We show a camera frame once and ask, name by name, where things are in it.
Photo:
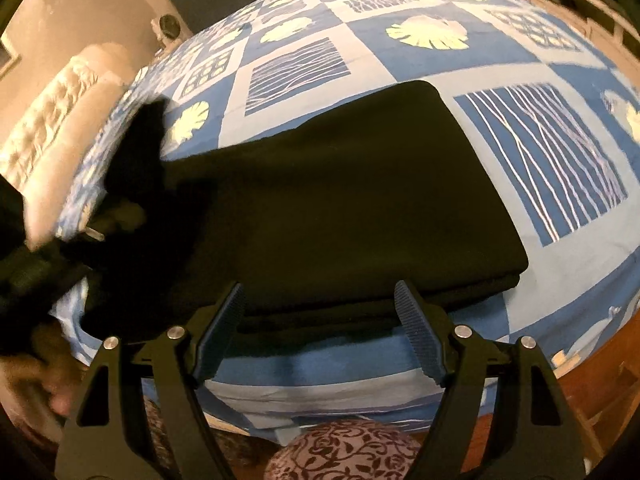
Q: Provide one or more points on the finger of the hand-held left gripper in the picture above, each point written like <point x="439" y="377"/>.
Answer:
<point x="115" y="220"/>

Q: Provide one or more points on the small white fan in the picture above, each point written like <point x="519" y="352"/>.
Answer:
<point x="169" y="26"/>

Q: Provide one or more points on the cream tufted headboard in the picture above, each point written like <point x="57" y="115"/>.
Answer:
<point x="55" y="125"/>

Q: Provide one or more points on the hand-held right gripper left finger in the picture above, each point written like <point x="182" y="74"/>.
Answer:
<point x="220" y="330"/>

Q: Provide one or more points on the black pants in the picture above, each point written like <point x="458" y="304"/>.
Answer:
<point x="325" y="200"/>

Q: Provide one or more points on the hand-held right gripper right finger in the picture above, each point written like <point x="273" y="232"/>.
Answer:
<point x="419" y="330"/>

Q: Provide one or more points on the blue patterned bed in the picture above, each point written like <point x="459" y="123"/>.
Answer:
<point x="400" y="60"/>

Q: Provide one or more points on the framed wall picture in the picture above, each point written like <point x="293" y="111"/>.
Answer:
<point x="7" y="57"/>

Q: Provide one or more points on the person's left hand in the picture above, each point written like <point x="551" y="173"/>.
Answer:
<point x="35" y="385"/>

